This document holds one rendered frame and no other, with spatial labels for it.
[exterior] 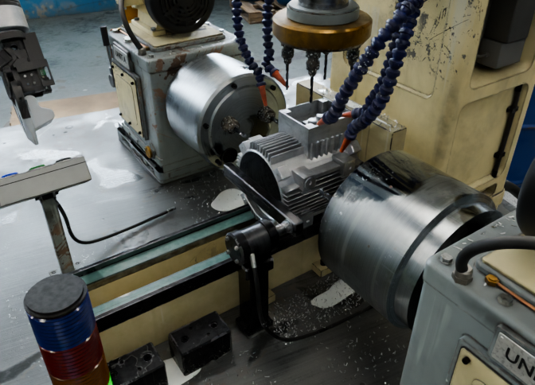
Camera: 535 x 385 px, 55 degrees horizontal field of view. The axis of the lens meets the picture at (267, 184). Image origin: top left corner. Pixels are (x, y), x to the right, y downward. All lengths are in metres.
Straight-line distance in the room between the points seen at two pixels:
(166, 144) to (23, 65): 0.47
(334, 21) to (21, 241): 0.89
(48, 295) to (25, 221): 0.88
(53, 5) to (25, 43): 5.42
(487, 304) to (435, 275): 0.07
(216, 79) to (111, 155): 0.58
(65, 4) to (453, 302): 6.14
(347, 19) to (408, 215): 0.36
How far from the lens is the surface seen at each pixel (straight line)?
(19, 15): 1.13
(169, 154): 1.43
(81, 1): 6.56
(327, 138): 1.02
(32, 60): 1.12
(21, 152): 1.77
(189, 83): 1.23
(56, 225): 1.13
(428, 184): 0.81
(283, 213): 0.94
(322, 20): 0.92
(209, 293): 1.02
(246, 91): 1.19
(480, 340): 0.69
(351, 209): 0.81
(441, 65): 1.04
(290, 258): 1.10
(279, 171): 0.95
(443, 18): 1.04
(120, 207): 1.40
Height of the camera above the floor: 1.59
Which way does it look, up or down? 33 degrees down
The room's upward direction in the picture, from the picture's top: straight up
